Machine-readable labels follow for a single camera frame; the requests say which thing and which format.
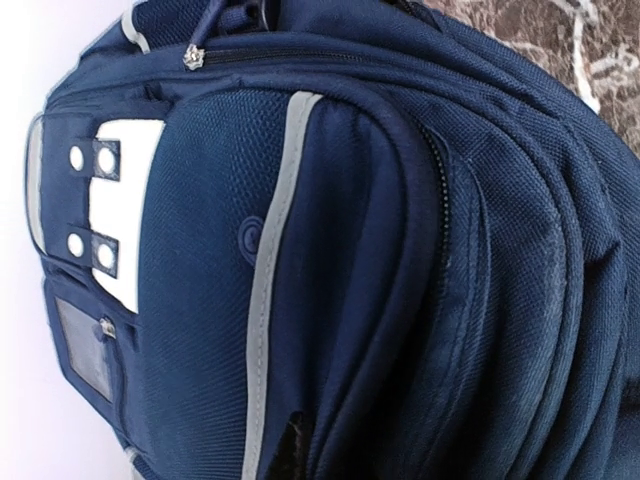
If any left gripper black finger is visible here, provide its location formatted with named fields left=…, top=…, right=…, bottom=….
left=267, top=369, right=316, bottom=480

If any navy blue backpack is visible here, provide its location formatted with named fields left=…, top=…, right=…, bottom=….
left=25, top=1, right=639, bottom=479

